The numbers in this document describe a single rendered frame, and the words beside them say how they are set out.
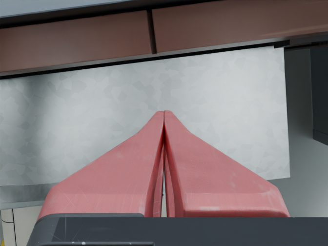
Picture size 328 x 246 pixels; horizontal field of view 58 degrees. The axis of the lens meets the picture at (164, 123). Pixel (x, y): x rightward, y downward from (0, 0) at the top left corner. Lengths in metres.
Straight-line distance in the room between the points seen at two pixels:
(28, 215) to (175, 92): 0.71
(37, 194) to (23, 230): 0.55
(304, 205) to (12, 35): 1.22
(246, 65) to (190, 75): 0.08
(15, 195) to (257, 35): 0.42
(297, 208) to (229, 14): 1.11
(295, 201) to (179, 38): 1.11
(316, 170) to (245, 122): 0.88
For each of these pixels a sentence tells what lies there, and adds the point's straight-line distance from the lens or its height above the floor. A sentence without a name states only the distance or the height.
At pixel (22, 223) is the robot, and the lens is 1.05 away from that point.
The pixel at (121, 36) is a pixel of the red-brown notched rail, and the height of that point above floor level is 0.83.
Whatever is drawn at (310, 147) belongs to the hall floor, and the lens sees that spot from 1.28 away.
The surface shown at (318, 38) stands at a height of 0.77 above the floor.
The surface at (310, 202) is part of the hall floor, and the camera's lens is 1.36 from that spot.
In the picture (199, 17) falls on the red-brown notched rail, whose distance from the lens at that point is 0.30.
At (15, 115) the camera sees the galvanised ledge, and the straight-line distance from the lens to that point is 0.49.
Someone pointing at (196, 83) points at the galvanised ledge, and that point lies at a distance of 0.44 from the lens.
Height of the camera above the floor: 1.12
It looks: 81 degrees down
